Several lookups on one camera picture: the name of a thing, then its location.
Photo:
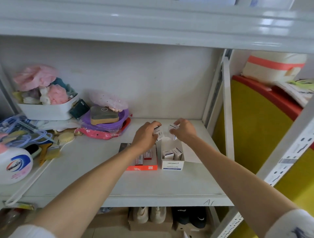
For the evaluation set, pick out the person's left hand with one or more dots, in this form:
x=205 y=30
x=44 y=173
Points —
x=143 y=136

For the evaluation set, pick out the person's right hand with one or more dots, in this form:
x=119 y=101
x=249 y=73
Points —
x=186 y=132

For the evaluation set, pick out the person's right fingers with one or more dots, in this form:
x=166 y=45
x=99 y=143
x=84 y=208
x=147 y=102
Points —
x=178 y=122

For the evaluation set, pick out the person's left fingers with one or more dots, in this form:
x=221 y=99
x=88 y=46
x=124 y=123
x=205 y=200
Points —
x=154 y=124

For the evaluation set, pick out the small white barcode box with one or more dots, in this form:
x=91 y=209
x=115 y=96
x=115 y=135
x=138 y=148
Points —
x=159 y=134

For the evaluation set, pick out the person's left forearm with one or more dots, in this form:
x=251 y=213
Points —
x=93 y=186

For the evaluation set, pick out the person's right forearm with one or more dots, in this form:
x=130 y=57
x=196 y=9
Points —
x=235 y=179

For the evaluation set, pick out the small red box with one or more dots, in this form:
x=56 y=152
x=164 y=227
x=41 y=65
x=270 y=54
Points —
x=148 y=155
x=138 y=160

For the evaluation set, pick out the open white carton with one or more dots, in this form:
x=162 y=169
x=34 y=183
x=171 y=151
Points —
x=172 y=164

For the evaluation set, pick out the open orange carton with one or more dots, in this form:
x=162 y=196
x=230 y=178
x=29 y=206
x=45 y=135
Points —
x=147 y=168

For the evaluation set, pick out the purple plastic basin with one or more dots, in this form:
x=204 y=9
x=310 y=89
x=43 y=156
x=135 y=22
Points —
x=105 y=126

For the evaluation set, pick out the tan grey scrubbing sponge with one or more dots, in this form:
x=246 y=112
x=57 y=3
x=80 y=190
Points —
x=104 y=115

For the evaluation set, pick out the pink shower cap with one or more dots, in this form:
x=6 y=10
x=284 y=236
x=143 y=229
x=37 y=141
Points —
x=108 y=99

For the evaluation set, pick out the pink plastic packet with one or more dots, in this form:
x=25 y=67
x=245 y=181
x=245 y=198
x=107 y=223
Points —
x=98 y=134

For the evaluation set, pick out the yellow round board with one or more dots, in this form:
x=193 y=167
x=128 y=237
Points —
x=252 y=137

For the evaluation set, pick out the dark green packet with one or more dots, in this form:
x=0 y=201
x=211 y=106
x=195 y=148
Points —
x=79 y=109

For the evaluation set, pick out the round wooden brush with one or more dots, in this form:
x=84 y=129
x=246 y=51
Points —
x=65 y=137

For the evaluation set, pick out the beige shoe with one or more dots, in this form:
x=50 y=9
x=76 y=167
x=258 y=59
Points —
x=140 y=215
x=158 y=215

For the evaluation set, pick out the black shoe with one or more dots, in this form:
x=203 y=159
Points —
x=180 y=215
x=198 y=218

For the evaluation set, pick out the teal bath sponge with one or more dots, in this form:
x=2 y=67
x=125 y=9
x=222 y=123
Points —
x=64 y=84

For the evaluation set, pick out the white metal shelf unit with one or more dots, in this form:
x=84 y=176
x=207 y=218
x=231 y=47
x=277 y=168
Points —
x=147 y=24

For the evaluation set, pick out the red round board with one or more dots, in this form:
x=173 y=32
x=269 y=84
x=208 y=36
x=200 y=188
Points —
x=277 y=100

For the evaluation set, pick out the pink bath sponge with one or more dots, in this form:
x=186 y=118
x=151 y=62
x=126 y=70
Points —
x=58 y=94

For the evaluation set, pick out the brown cardboard shoe box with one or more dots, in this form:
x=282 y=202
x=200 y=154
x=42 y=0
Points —
x=152 y=226
x=209 y=225

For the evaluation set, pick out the cream container orange stripe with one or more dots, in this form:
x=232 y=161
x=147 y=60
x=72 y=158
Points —
x=272 y=71

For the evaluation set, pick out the white plastic basket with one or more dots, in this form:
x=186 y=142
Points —
x=44 y=111

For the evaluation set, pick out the white bath sponge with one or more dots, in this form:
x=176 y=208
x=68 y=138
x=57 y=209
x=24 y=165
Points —
x=44 y=96

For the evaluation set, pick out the white printed packet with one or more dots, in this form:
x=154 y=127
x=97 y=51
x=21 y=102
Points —
x=295 y=94

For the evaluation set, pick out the white plastic rod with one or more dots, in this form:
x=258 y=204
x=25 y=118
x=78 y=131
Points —
x=32 y=179

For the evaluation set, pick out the bundle of blue hangers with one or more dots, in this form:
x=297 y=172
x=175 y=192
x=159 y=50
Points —
x=17 y=130

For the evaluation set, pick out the white body wash bottle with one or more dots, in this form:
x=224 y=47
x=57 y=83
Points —
x=13 y=166

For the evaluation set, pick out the white right sleeve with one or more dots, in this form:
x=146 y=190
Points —
x=293 y=224

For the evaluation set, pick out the white sleeve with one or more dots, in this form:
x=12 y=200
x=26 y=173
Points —
x=32 y=233
x=293 y=224

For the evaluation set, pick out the white left sleeve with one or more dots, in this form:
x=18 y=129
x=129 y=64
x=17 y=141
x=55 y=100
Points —
x=32 y=233

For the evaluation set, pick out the clear plastic packet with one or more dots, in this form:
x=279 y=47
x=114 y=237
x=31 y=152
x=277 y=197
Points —
x=14 y=215

